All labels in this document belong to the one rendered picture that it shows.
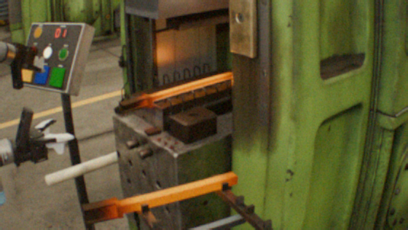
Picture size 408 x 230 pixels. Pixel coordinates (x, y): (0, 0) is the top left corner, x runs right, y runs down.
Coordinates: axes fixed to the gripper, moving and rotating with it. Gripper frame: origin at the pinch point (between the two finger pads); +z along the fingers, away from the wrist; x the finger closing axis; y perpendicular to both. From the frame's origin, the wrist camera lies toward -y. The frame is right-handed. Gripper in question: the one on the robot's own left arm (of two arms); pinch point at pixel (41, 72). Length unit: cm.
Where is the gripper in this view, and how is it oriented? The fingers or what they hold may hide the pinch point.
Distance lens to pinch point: 175.8
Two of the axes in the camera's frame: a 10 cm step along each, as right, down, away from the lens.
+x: -9.0, -1.6, 4.1
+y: 2.1, -9.8, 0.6
